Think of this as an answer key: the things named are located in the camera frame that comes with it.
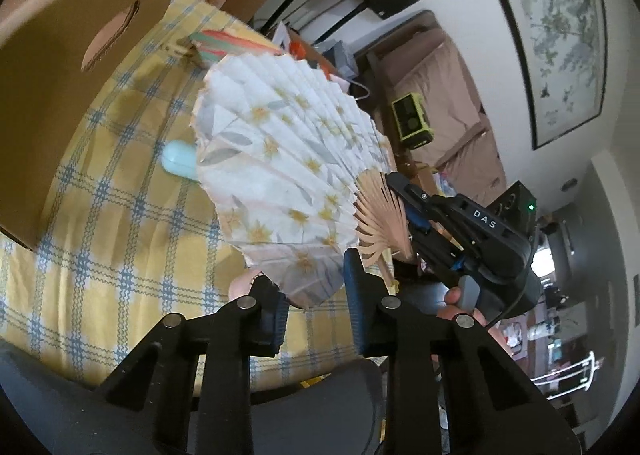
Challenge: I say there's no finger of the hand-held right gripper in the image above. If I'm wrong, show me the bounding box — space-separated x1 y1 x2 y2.
387 172 438 231
412 230 463 281

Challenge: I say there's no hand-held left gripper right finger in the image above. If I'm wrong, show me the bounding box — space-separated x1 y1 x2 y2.
342 247 581 455

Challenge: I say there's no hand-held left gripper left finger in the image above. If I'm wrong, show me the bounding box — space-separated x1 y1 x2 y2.
97 277 291 455

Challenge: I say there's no white floral folding paper fan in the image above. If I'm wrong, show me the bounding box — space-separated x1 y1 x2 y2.
189 52 416 310

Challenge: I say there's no mint handheld electric fan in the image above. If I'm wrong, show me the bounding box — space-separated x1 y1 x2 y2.
161 141 201 182

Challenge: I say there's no person's right hand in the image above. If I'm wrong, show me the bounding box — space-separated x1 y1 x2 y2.
435 285 513 366

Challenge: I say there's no lime green portable device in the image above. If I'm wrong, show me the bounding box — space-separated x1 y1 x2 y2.
391 91 436 150

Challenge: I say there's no brown sofa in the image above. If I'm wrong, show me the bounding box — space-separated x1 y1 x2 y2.
367 10 508 196

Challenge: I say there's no white paper bag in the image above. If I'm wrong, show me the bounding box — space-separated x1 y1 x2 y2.
327 40 372 102

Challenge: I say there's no yellow plaid tablecloth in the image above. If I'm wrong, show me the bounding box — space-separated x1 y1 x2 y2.
0 0 398 392

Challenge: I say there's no framed ink painting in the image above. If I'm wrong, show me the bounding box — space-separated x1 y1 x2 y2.
486 0 608 150

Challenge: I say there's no green and red paper fan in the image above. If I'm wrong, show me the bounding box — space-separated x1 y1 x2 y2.
189 29 283 68

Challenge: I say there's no small wooden piece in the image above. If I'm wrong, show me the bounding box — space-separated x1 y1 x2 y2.
161 42 199 59

